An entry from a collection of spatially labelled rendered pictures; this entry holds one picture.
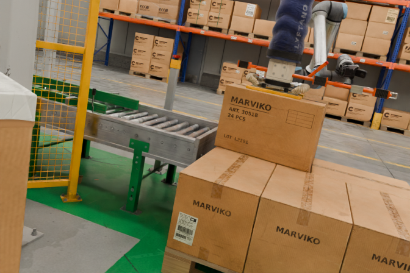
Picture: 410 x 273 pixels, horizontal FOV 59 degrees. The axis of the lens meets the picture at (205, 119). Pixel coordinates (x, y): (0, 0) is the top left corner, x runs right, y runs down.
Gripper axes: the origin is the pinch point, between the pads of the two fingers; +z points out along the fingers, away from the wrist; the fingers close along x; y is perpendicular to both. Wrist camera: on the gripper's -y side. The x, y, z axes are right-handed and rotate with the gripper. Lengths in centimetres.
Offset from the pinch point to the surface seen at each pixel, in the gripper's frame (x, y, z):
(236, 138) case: -42, 64, 23
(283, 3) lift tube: 36, 50, -12
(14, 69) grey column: 10, 165, 82
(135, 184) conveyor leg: -78, 124, 42
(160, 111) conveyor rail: -63, 132, -33
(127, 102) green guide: -58, 158, -30
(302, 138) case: -30.7, 25.9, 28.4
